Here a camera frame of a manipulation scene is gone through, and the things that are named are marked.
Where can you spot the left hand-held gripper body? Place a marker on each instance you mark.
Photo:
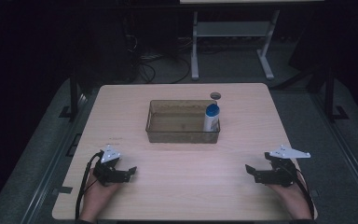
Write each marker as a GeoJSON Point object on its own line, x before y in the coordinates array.
{"type": "Point", "coordinates": [106, 174]}

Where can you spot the person's right hand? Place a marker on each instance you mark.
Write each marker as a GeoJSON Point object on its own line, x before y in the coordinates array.
{"type": "Point", "coordinates": [296, 199]}

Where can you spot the brown transparent plastic box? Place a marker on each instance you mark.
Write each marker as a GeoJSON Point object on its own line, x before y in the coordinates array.
{"type": "Point", "coordinates": [177, 126]}

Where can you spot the aluminium floor rail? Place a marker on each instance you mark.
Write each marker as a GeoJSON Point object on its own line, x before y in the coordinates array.
{"type": "Point", "coordinates": [348, 155]}
{"type": "Point", "coordinates": [52, 161]}

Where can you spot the round grey table grommet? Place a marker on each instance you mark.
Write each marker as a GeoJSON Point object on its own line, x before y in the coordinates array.
{"type": "Point", "coordinates": [215, 95]}

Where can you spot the white metal stand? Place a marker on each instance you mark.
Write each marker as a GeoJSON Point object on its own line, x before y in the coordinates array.
{"type": "Point", "coordinates": [230, 29]}

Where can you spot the black upright post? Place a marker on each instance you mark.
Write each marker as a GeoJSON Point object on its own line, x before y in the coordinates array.
{"type": "Point", "coordinates": [73, 96]}
{"type": "Point", "coordinates": [329, 96]}

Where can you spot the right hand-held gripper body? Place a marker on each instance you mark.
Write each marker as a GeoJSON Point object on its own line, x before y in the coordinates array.
{"type": "Point", "coordinates": [282, 174]}

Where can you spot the person's left hand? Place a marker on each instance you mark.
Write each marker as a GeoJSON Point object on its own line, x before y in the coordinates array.
{"type": "Point", "coordinates": [94, 197]}

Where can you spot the white bottle with blue cap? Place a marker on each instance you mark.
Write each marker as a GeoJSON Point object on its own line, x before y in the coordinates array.
{"type": "Point", "coordinates": [211, 119]}

